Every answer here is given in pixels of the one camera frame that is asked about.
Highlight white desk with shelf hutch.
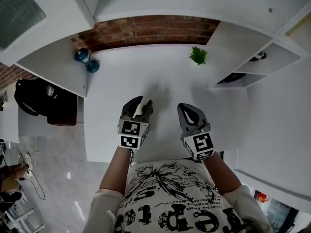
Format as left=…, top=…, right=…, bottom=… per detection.
left=0, top=0, right=311, bottom=164

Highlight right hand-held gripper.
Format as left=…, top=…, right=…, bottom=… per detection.
left=176, top=102, right=216, bottom=162

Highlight black backpack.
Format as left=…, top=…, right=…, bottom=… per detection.
left=13, top=78, right=79, bottom=118

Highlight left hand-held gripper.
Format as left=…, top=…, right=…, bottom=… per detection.
left=118, top=95, right=154, bottom=151

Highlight ribbed glass cabinet door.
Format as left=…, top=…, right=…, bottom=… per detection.
left=0, top=0, right=47, bottom=50

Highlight person's left forearm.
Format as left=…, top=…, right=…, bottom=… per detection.
left=99, top=145, right=134, bottom=197

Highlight black floor cable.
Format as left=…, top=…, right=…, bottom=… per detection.
left=20, top=170, right=47, bottom=201

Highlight person's right forearm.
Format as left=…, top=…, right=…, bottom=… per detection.
left=202, top=151, right=243, bottom=196

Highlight dark blue round device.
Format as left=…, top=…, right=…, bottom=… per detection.
left=217, top=72, right=246, bottom=84

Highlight red packet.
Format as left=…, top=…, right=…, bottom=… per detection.
left=256, top=191, right=270, bottom=203

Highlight white low table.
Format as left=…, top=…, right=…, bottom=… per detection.
left=0, top=90, right=86, bottom=143

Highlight small green potted plant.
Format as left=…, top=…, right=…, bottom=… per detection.
left=189, top=46, right=208, bottom=66

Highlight small ceramic pot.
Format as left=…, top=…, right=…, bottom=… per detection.
left=249, top=50, right=268, bottom=63

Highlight white printed t-shirt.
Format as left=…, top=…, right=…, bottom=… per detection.
left=82, top=160, right=276, bottom=233

